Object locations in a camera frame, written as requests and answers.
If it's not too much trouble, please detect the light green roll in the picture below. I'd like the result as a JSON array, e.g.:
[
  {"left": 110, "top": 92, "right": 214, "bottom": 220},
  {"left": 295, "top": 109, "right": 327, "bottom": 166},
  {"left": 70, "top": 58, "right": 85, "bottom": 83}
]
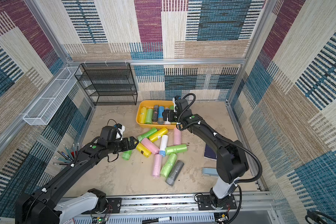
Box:
[
  {"left": 161, "top": 153, "right": 177, "bottom": 178},
  {"left": 165, "top": 144, "right": 188, "bottom": 155}
]

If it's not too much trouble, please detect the pink roll near box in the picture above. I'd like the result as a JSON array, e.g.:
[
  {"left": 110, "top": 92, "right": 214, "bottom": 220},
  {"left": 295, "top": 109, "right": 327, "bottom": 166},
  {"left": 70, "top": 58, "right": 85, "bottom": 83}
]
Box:
[{"left": 173, "top": 128, "right": 182, "bottom": 145}]

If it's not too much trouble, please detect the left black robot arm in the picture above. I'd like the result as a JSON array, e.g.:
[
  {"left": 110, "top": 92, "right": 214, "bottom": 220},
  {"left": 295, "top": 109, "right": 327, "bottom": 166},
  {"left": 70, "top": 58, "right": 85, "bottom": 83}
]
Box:
[{"left": 15, "top": 124, "right": 139, "bottom": 224}]

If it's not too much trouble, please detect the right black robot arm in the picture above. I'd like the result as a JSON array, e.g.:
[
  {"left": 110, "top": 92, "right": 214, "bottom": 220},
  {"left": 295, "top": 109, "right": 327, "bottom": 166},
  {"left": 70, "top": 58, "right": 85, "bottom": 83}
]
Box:
[{"left": 160, "top": 110, "right": 263, "bottom": 209}]

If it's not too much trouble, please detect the white roll blue end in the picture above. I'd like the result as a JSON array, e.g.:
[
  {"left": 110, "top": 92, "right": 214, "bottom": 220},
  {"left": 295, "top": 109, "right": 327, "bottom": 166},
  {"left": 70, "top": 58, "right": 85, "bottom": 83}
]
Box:
[{"left": 159, "top": 135, "right": 169, "bottom": 157}]

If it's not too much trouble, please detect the black mesh shelf rack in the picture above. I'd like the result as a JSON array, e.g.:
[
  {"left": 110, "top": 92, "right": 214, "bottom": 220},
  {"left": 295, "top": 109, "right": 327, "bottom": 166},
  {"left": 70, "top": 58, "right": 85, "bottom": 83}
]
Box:
[{"left": 74, "top": 63, "right": 138, "bottom": 106}]

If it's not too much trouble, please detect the white wire wall basket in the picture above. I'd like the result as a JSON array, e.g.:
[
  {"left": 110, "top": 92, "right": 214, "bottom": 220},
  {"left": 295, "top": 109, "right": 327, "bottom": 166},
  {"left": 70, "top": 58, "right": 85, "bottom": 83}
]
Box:
[{"left": 23, "top": 67, "right": 78, "bottom": 126}]

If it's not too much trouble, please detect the pink roll centre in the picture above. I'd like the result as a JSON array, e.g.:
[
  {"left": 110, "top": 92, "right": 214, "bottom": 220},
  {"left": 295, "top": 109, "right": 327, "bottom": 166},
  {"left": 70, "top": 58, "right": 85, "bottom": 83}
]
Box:
[{"left": 141, "top": 138, "right": 160, "bottom": 155}]

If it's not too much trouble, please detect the yellow plastic storage box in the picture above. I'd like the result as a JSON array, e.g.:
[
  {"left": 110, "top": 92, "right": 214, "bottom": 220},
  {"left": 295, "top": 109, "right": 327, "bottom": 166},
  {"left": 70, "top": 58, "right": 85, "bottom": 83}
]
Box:
[{"left": 136, "top": 100, "right": 176, "bottom": 129}]

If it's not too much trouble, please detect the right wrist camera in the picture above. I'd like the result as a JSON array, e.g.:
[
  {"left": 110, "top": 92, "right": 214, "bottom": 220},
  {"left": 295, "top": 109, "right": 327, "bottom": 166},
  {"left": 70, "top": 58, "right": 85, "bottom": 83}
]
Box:
[{"left": 173, "top": 96, "right": 189, "bottom": 113}]

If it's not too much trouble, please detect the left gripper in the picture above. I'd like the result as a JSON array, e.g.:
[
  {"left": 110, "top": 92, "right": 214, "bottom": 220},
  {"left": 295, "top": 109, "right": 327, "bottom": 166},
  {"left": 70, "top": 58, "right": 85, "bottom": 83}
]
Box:
[{"left": 108, "top": 136, "right": 140, "bottom": 155}]

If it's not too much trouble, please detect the large yellow bag roll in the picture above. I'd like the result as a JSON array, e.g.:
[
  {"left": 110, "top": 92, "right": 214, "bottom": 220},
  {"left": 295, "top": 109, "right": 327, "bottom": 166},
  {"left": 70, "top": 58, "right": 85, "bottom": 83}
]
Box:
[{"left": 138, "top": 107, "right": 147, "bottom": 124}]

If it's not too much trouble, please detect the dark blue notebook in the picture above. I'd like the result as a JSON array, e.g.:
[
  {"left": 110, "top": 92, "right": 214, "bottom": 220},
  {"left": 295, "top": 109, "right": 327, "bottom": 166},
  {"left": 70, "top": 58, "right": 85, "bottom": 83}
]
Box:
[{"left": 203, "top": 144, "right": 217, "bottom": 160}]

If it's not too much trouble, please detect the red pencil cup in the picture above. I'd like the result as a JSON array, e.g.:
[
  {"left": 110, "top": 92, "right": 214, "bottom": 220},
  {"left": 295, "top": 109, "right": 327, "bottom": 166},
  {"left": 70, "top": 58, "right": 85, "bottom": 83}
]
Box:
[{"left": 52, "top": 143, "right": 80, "bottom": 166}]

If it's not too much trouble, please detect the small yellow roll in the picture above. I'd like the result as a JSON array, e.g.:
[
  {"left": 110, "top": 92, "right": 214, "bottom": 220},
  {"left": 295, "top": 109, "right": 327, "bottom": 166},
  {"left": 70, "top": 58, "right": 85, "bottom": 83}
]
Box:
[{"left": 136, "top": 143, "right": 152, "bottom": 158}]

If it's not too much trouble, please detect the black marker pen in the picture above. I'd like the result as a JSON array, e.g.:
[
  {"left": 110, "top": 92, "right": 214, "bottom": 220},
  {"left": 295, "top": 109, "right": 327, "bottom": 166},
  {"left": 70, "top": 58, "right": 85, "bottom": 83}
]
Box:
[{"left": 142, "top": 216, "right": 172, "bottom": 224}]

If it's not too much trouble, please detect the yellow roll near box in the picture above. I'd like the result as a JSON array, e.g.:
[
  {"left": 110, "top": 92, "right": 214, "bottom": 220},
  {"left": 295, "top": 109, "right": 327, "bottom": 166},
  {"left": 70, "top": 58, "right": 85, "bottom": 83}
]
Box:
[{"left": 148, "top": 127, "right": 168, "bottom": 142}]

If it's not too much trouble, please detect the light green roll centre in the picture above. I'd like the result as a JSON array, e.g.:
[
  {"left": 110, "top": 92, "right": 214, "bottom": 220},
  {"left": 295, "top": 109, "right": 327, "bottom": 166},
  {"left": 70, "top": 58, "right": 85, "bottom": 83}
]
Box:
[{"left": 165, "top": 144, "right": 188, "bottom": 155}]

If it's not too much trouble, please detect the light blue stapler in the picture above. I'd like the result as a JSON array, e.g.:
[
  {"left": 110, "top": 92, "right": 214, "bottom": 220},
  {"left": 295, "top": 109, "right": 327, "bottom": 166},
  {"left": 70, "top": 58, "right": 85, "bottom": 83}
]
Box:
[{"left": 202, "top": 167, "right": 219, "bottom": 177}]

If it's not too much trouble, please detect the light green roll lower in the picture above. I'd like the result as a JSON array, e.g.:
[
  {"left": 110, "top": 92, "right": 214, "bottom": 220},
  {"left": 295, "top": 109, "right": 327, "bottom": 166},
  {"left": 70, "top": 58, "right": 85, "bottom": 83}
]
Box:
[{"left": 161, "top": 153, "right": 177, "bottom": 178}]

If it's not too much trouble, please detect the dark grey roll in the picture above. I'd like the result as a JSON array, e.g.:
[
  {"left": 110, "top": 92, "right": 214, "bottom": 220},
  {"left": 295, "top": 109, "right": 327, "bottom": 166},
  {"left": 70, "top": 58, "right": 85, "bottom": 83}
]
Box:
[{"left": 152, "top": 105, "right": 159, "bottom": 122}]

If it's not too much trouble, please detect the pink roll lower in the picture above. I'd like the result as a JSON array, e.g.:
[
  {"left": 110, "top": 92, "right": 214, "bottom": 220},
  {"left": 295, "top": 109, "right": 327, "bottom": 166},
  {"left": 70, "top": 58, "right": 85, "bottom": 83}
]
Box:
[{"left": 152, "top": 154, "right": 162, "bottom": 178}]

